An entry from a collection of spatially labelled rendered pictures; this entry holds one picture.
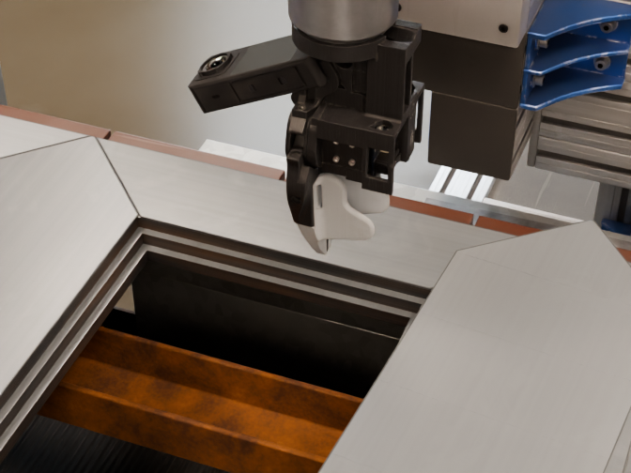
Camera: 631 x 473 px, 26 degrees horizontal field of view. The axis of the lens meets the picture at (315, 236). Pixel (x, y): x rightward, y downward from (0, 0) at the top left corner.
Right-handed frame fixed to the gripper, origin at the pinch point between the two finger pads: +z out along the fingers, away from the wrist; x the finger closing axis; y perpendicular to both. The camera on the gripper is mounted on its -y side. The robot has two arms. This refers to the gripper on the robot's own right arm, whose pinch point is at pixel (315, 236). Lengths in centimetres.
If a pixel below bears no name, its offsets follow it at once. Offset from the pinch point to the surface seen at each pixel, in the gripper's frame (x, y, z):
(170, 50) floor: 148, -90, 90
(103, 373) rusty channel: -0.6, -20.7, 22.2
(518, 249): 10.2, 14.2, 5.2
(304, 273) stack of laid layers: 2.4, -1.9, 6.5
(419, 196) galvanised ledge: 34.9, -1.4, 22.3
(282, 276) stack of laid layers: 2.3, -3.8, 7.4
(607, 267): 10.6, 21.5, 5.2
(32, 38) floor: 142, -120, 90
